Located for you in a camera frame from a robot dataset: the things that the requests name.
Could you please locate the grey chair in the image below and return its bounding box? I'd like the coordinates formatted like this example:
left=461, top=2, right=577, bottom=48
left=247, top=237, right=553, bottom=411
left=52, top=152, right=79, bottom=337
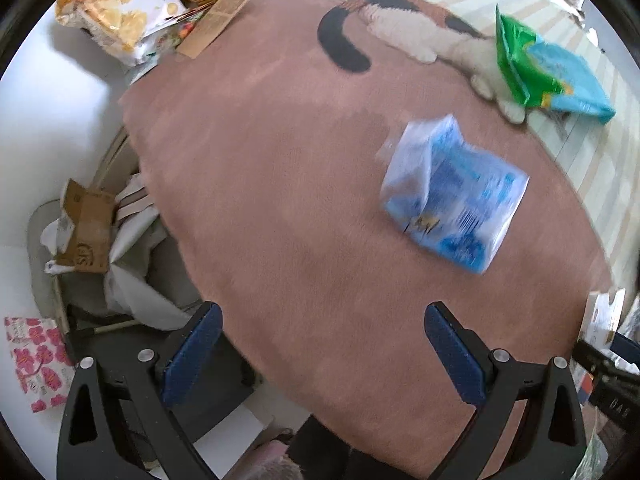
left=26, top=199, right=201, bottom=321

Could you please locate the white carton box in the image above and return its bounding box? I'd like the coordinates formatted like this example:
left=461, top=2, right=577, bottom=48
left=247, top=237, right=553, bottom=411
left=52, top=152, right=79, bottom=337
left=582, top=287, right=628, bottom=347

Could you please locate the grey fuzzy slipper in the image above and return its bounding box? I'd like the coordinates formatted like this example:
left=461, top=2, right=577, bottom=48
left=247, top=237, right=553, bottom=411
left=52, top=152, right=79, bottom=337
left=245, top=437, right=303, bottom=480

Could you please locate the dark fleece clothing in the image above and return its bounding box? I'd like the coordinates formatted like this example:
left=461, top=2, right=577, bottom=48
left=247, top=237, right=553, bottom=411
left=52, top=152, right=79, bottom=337
left=287, top=415, right=361, bottom=480

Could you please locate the brown cardboard box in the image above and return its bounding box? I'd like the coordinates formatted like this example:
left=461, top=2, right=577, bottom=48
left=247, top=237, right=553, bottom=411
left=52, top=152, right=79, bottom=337
left=54, top=179, right=118, bottom=275

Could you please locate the white cloth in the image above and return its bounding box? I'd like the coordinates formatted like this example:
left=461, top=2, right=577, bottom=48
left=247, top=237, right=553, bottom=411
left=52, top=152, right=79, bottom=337
left=42, top=170, right=191, bottom=332

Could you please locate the grey folding cot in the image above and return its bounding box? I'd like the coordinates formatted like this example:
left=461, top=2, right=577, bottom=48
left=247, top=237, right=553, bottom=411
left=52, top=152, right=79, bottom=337
left=54, top=280, right=258, bottom=461

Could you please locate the yellow snack bag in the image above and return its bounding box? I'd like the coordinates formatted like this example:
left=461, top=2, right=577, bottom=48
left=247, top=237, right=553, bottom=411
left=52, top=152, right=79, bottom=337
left=55, top=0, right=188, bottom=67

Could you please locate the brown cardboard envelope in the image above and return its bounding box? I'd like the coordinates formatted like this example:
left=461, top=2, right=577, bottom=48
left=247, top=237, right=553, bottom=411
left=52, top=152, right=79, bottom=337
left=176, top=0, right=258, bottom=60

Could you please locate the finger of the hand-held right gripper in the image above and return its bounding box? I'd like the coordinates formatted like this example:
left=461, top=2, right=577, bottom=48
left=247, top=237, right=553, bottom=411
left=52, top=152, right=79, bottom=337
left=571, top=341, right=640, bottom=380

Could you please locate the pink floral bag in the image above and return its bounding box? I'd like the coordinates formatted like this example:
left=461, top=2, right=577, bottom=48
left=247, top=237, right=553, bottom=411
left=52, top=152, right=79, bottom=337
left=4, top=316, right=77, bottom=413

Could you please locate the green and teal plastic packet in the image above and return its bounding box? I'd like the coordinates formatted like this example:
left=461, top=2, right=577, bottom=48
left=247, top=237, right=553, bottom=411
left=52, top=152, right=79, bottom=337
left=495, top=4, right=617, bottom=125

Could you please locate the blue and white plastic packet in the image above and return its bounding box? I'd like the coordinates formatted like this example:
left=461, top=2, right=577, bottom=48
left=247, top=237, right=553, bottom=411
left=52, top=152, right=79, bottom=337
left=377, top=114, right=531, bottom=276

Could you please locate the cat print table mat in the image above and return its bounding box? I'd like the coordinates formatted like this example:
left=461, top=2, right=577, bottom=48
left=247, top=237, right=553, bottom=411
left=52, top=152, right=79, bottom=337
left=120, top=0, right=640, bottom=480

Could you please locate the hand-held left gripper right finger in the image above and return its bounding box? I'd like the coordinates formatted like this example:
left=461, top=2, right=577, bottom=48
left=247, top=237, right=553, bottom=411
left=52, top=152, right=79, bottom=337
left=424, top=301, right=588, bottom=480

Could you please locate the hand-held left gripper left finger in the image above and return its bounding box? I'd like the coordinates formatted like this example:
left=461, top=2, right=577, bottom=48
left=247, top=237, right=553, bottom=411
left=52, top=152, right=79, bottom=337
left=56, top=301, right=223, bottom=480

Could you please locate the colourful sweets packet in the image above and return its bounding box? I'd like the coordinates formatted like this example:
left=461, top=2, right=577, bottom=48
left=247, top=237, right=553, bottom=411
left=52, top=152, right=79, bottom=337
left=162, top=7, right=202, bottom=55

